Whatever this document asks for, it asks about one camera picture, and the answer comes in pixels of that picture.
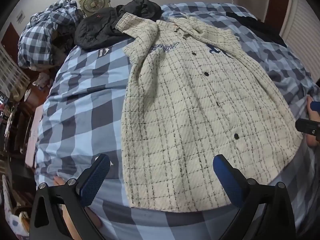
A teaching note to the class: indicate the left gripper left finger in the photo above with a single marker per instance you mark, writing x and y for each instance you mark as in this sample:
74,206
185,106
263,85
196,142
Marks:
76,194

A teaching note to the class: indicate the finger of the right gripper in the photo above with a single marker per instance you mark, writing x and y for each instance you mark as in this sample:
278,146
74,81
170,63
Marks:
315,106
308,127

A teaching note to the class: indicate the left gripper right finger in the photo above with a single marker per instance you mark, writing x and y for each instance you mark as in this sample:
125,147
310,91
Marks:
277,220

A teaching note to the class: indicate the cream plaid tweed jacket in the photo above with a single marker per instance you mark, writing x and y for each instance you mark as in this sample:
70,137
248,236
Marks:
193,93

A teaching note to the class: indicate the pink box beside bed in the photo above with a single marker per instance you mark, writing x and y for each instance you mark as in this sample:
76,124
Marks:
32,139

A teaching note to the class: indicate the white louvered closet door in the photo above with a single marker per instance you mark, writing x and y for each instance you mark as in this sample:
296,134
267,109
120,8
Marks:
300,31

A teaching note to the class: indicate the black garment on bed edge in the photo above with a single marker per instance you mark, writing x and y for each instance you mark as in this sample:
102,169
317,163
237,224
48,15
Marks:
260,29

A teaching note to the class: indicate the white storage rack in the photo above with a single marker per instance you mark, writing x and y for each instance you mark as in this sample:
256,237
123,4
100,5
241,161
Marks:
14,81

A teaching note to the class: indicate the crumpled blue checkered blanket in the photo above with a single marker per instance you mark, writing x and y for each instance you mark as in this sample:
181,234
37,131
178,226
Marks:
41,43

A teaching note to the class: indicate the black puffer jacket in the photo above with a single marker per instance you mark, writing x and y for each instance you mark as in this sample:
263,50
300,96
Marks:
99,30

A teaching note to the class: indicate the beige box fan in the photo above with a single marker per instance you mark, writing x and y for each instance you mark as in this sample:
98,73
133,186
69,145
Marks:
90,7

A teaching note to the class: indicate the white wall outlet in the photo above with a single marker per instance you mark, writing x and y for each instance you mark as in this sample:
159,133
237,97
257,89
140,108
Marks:
20,17

